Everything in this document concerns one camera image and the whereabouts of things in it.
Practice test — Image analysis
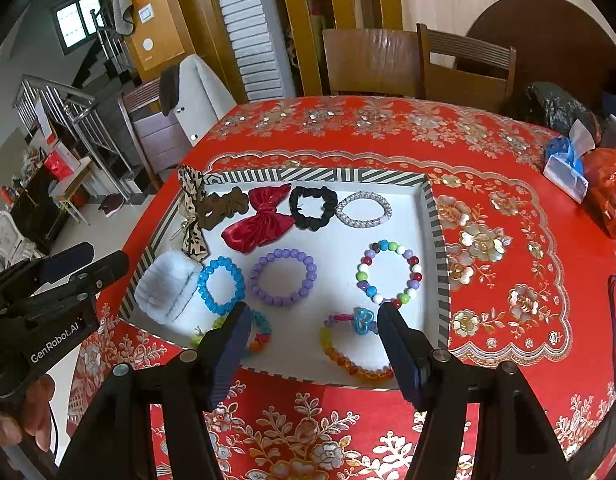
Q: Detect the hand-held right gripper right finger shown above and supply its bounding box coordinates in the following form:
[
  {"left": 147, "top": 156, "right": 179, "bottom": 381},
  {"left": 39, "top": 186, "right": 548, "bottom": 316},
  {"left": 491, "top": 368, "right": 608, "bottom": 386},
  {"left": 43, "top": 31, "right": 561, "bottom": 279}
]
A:
[{"left": 377, "top": 302, "right": 574, "bottom": 480}]

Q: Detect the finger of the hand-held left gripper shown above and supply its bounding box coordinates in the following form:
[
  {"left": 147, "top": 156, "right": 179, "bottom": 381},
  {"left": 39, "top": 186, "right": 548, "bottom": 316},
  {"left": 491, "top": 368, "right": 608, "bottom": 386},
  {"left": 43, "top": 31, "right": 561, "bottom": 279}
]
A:
[
  {"left": 3, "top": 241, "right": 95, "bottom": 291},
  {"left": 63, "top": 250, "right": 130, "bottom": 295}
]

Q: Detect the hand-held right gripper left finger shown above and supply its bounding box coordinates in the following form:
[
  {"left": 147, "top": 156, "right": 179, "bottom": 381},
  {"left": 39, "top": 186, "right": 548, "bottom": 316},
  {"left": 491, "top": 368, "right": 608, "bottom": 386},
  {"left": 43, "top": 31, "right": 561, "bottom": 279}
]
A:
[{"left": 58, "top": 302, "right": 252, "bottom": 480}]

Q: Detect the white fluffy scrunchie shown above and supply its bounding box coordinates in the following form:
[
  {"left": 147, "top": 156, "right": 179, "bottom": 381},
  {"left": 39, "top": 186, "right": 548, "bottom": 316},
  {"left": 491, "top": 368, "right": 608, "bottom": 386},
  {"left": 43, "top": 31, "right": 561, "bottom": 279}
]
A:
[{"left": 133, "top": 251, "right": 204, "bottom": 325}]

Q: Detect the multicoloured bead bracelet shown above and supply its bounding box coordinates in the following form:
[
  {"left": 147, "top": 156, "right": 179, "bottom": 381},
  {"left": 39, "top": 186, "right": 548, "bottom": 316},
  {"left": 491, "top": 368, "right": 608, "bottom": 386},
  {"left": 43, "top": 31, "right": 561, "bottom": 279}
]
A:
[{"left": 356, "top": 240, "right": 423, "bottom": 308}]

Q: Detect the purple bead bracelet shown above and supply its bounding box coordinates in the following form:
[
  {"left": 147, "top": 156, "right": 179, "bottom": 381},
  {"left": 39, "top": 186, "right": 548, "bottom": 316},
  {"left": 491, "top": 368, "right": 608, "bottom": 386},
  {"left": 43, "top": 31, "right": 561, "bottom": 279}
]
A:
[{"left": 248, "top": 248, "right": 319, "bottom": 309}]

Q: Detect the white tray with striped rim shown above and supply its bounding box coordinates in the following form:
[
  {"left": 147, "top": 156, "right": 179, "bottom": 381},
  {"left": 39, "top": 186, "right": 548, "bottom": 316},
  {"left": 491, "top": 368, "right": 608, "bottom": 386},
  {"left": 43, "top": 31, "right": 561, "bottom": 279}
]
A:
[{"left": 117, "top": 167, "right": 450, "bottom": 391}]

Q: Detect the black scrunchie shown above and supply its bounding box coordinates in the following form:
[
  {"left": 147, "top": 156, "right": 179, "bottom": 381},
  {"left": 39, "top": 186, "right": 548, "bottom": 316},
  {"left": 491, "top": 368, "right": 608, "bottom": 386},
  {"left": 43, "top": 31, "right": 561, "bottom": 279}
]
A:
[{"left": 289, "top": 185, "right": 338, "bottom": 232}]

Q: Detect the person's left hand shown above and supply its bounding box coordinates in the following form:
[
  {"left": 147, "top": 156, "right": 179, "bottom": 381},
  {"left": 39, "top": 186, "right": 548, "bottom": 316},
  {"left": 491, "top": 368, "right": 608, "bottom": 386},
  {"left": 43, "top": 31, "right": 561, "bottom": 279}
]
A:
[{"left": 0, "top": 374, "right": 56, "bottom": 453}]

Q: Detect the white ornate chair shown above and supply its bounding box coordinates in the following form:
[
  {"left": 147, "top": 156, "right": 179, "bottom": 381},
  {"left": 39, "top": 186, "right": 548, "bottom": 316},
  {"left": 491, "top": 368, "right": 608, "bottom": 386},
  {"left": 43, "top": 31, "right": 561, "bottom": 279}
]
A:
[{"left": 0, "top": 210, "right": 36, "bottom": 273}]

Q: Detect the leopard print bow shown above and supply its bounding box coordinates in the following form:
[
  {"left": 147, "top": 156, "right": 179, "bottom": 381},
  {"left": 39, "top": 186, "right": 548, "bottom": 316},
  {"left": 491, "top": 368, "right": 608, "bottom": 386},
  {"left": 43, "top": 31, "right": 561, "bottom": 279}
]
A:
[{"left": 177, "top": 164, "right": 211, "bottom": 265}]

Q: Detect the red floral tablecloth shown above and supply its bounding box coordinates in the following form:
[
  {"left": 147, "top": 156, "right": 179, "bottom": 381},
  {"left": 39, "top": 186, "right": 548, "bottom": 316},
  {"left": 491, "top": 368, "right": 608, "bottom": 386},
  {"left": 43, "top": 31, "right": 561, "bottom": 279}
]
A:
[{"left": 68, "top": 95, "right": 616, "bottom": 480}]

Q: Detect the red velvet bow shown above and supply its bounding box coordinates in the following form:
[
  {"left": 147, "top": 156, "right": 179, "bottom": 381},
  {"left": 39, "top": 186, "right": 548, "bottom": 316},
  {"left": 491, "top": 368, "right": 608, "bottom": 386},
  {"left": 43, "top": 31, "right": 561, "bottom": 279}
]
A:
[{"left": 221, "top": 183, "right": 296, "bottom": 254}]

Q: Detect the brown scrunchie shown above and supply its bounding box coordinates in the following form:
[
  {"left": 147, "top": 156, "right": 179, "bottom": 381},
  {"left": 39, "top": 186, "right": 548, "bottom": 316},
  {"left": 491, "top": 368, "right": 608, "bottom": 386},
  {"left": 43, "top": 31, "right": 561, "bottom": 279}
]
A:
[{"left": 195, "top": 186, "right": 250, "bottom": 232}]

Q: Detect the metal stair railing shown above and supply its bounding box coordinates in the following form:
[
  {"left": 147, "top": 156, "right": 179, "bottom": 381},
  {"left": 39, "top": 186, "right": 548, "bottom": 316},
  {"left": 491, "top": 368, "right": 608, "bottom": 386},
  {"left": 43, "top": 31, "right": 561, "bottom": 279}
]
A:
[{"left": 13, "top": 74, "right": 134, "bottom": 201}]

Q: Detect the white coat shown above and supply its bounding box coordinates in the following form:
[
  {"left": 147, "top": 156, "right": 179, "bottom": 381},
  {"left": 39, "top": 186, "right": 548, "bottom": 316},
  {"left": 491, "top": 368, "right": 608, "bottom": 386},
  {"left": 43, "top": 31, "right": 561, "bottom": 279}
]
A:
[{"left": 159, "top": 54, "right": 237, "bottom": 147}]

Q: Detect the window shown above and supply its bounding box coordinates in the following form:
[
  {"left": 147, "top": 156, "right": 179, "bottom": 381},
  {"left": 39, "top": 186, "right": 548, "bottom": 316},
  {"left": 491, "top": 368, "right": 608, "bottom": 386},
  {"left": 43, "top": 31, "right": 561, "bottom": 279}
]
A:
[{"left": 54, "top": 0, "right": 105, "bottom": 53}]

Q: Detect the blue and white tissue pack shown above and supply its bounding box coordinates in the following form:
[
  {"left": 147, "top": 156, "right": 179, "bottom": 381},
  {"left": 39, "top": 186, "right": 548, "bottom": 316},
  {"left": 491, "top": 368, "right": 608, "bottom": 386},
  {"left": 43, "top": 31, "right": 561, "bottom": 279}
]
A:
[{"left": 543, "top": 119, "right": 596, "bottom": 204}]

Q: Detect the red plastic bag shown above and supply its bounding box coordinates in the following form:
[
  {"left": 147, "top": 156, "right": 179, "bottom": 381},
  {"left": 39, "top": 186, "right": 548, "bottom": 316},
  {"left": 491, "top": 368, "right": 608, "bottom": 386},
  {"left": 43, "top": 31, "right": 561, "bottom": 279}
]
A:
[{"left": 583, "top": 147, "right": 616, "bottom": 240}]

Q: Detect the white slatted shutter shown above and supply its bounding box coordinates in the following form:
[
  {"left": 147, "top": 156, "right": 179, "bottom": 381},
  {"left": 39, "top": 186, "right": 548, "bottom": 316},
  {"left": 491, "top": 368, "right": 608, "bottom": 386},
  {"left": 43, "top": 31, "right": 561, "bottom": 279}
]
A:
[{"left": 208, "top": 0, "right": 295, "bottom": 103}]

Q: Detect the wooden slatted chair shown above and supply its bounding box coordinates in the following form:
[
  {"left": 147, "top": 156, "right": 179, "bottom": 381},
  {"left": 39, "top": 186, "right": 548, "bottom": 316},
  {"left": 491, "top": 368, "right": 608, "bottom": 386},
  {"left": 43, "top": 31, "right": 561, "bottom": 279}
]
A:
[{"left": 417, "top": 23, "right": 517, "bottom": 113}]

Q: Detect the black plastic bag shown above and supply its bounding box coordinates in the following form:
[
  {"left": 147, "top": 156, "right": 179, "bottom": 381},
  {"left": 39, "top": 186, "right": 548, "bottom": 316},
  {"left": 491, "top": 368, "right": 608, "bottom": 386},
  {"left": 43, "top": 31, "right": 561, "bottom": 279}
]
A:
[{"left": 519, "top": 81, "right": 604, "bottom": 141}]

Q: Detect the plastic-wrapped wooden chair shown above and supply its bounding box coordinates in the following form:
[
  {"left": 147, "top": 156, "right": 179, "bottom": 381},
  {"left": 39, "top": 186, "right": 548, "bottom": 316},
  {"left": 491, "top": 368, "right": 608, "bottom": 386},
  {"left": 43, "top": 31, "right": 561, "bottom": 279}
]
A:
[{"left": 322, "top": 28, "right": 424, "bottom": 98}]

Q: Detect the dark blue cap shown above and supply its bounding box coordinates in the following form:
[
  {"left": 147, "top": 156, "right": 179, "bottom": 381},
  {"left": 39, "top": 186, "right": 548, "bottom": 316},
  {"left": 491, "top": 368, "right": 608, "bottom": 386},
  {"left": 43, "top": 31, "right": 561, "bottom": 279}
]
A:
[{"left": 600, "top": 91, "right": 616, "bottom": 151}]

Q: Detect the dark round tabletop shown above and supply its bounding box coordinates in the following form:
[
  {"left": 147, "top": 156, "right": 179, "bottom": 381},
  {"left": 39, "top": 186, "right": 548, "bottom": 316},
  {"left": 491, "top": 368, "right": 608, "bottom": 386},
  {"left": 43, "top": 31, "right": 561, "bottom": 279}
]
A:
[{"left": 455, "top": 0, "right": 616, "bottom": 126}]

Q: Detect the rainbow bead bracelet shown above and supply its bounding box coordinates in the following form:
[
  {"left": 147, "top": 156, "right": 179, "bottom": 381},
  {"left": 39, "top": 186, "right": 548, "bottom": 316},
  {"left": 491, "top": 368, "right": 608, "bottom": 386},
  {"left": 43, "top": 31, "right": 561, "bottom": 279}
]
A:
[{"left": 190, "top": 308, "right": 273, "bottom": 361}]

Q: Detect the orange bead bracelet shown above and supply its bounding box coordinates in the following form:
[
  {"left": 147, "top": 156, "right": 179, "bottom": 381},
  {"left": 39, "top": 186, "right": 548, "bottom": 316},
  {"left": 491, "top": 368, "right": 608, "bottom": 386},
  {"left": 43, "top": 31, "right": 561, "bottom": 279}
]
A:
[{"left": 320, "top": 312, "right": 396, "bottom": 381}]

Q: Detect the blue bead bracelet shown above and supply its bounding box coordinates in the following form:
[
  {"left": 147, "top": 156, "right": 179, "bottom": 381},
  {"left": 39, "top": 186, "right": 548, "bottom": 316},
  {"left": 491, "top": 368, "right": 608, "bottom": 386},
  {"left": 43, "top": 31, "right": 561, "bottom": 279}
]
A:
[{"left": 197, "top": 256, "right": 246, "bottom": 317}]

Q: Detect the clear bead bracelet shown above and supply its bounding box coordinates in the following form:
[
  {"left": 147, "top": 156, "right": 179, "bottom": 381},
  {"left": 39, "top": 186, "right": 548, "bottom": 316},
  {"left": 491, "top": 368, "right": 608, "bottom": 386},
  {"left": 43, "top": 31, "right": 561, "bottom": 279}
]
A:
[{"left": 335, "top": 190, "right": 393, "bottom": 227}]

